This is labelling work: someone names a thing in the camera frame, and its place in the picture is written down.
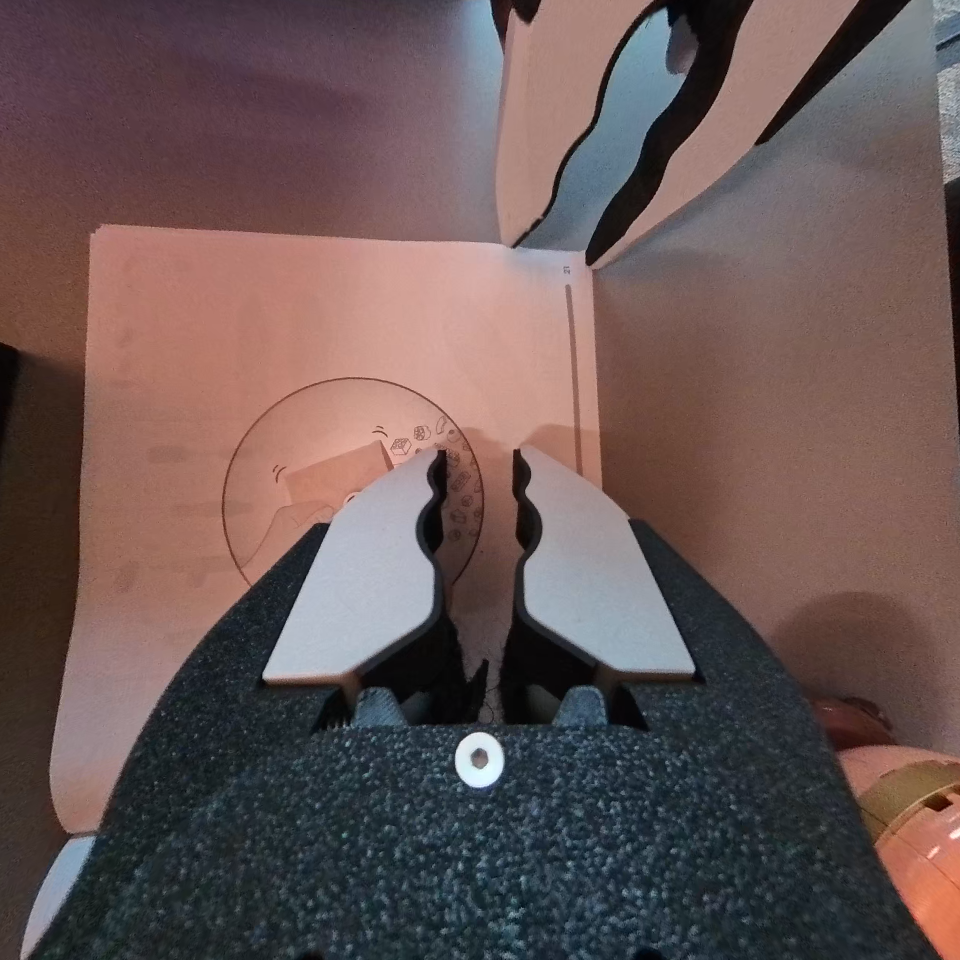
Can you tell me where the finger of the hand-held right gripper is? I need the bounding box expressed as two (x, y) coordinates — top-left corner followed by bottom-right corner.
(585, 0), (859, 271)
(495, 0), (661, 249)

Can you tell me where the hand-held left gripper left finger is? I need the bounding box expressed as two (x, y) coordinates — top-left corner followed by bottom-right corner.
(263, 447), (448, 691)

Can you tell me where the white instruction booklet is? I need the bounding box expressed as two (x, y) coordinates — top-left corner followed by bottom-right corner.
(50, 225), (604, 834)

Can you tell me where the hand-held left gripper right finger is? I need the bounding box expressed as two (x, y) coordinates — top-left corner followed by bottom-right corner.
(510, 444), (697, 709)

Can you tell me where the brick pot model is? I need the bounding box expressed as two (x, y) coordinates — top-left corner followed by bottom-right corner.
(803, 690), (960, 960)

